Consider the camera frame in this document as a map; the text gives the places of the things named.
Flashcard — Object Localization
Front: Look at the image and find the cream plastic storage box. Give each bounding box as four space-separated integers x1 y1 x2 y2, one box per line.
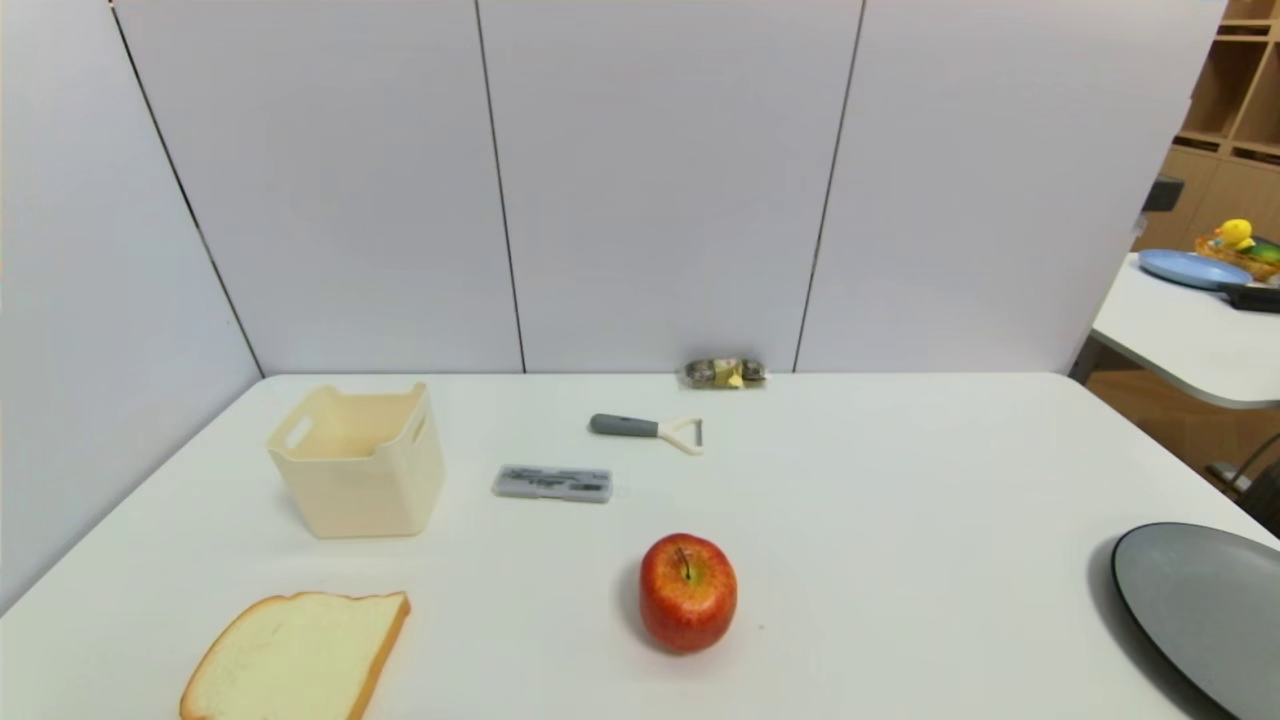
266 381 447 540

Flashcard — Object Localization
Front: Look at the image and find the black flat object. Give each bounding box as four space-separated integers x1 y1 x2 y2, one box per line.
1216 283 1280 314

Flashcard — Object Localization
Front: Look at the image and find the wrapped candy packet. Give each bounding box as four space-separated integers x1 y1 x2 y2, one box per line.
684 357 768 389

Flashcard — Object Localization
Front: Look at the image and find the grey rectangular case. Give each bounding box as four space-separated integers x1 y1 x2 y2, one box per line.
492 465 613 504

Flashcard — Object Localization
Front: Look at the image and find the red apple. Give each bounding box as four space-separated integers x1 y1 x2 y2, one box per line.
639 532 739 655

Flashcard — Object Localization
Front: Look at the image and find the white bread slice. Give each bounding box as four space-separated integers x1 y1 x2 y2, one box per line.
179 591 412 720

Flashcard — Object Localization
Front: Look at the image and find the white side table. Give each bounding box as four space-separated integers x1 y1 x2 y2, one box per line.
1070 252 1280 410

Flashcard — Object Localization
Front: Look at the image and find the light blue plate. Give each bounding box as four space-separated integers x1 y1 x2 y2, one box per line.
1138 249 1254 292

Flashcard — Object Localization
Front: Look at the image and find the wicker basket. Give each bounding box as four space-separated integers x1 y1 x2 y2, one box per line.
1194 236 1280 283

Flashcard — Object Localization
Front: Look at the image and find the dark grey round plate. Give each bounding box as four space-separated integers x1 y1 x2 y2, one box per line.
1111 522 1280 720

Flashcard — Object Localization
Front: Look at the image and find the wooden shelf cabinet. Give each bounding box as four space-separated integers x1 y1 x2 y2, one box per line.
1134 0 1280 254

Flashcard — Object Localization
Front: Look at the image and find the black chair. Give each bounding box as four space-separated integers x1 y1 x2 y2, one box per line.
1206 432 1280 536

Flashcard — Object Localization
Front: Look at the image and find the grey handled white peeler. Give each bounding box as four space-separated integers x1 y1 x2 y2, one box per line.
589 413 704 456

